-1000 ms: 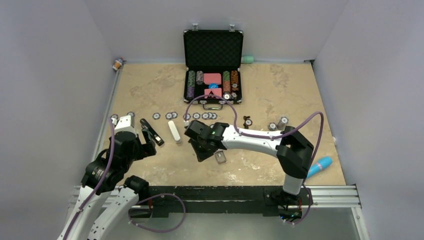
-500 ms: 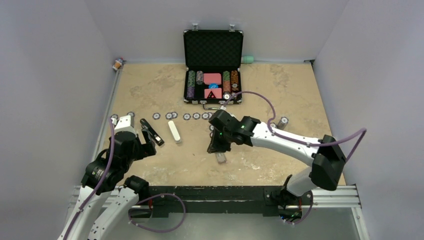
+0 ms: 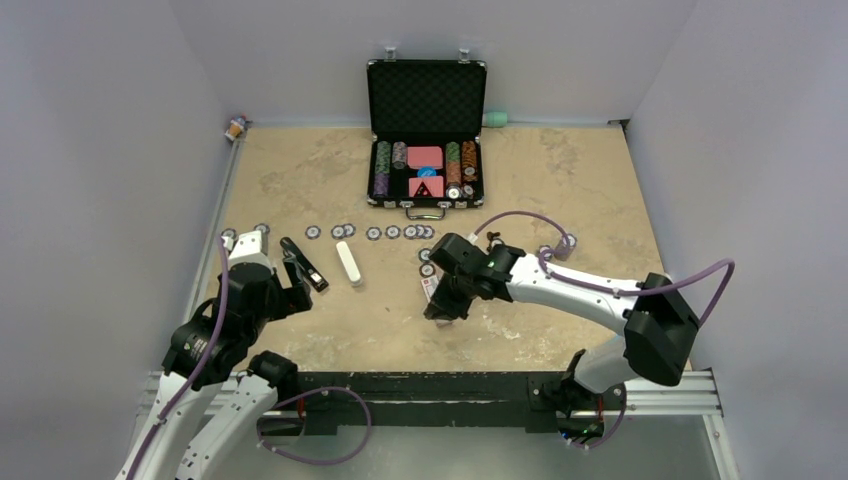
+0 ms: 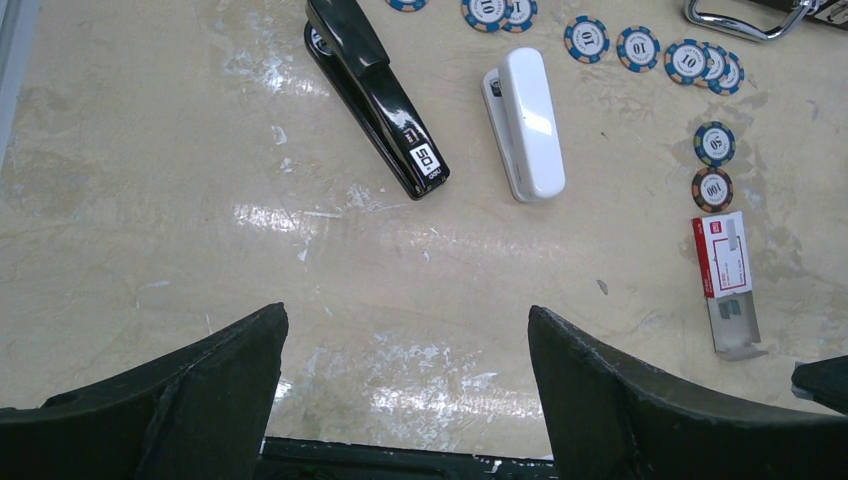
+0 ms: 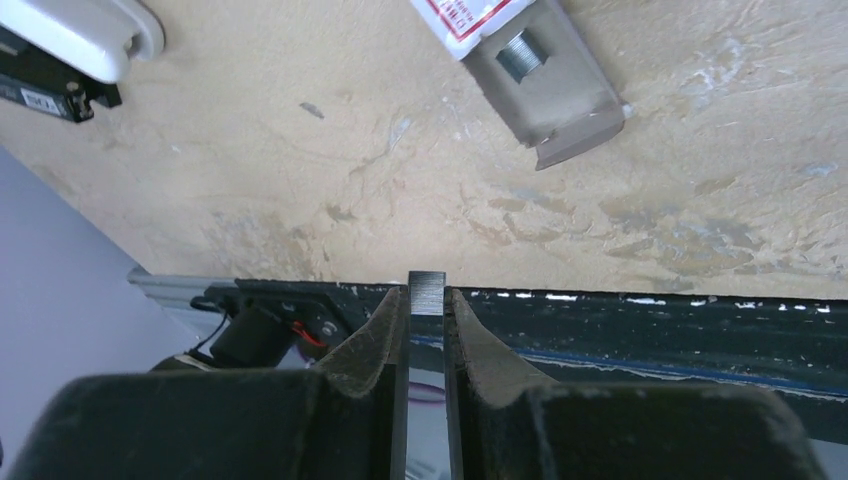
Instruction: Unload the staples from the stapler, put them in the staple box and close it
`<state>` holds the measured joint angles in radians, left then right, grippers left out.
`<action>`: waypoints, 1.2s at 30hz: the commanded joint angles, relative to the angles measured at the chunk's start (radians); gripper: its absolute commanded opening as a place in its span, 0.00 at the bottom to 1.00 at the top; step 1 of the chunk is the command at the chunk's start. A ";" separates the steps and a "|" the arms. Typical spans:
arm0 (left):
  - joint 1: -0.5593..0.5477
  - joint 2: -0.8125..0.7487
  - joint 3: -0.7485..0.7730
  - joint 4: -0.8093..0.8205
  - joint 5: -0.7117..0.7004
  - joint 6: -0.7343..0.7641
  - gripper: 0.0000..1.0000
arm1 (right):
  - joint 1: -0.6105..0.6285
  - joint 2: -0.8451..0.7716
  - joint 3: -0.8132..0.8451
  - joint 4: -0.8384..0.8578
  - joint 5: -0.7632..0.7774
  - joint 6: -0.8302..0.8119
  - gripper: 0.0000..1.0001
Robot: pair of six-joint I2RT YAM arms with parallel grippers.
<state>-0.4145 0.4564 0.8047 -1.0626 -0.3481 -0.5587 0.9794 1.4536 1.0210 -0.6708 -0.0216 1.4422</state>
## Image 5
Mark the white stapler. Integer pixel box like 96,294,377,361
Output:
1,0,165,84

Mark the black stapler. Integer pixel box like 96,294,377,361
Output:
1,28,122,124

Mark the staple strip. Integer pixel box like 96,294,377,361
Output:
496,30,549,83
408,271,446,317

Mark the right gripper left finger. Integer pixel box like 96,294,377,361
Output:
7,287,410,479

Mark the staple box with clear lid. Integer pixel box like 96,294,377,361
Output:
412,0,626,170

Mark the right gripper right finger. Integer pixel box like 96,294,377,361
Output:
443,290,825,479

